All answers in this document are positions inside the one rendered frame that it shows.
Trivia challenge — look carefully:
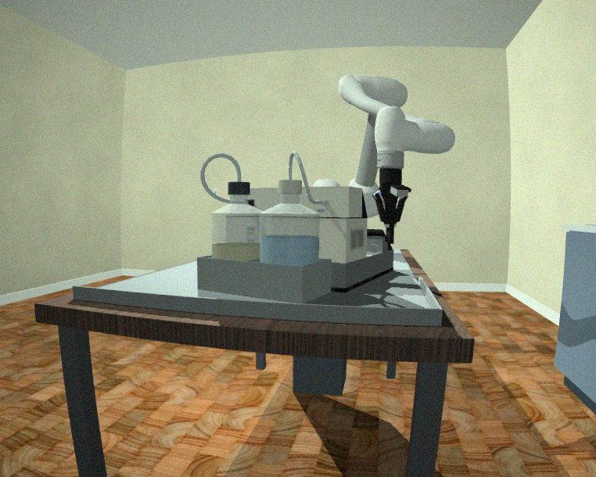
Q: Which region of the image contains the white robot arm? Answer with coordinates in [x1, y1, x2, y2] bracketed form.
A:
[338, 75, 455, 218]

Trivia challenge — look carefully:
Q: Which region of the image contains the white flexible hose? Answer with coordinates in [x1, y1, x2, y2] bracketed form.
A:
[289, 151, 323, 204]
[200, 153, 241, 203]

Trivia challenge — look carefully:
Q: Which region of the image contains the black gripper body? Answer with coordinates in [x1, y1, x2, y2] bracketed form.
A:
[379, 168, 402, 200]

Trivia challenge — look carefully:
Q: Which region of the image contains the clear plastic bottle with blue liquid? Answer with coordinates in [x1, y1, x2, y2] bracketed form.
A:
[260, 180, 320, 266]

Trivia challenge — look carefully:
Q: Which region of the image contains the white plastic bottle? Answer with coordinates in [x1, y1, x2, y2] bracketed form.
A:
[211, 181, 263, 261]

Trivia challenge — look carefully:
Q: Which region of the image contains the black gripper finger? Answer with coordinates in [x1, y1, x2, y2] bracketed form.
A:
[372, 190, 392, 244]
[391, 196, 408, 244]

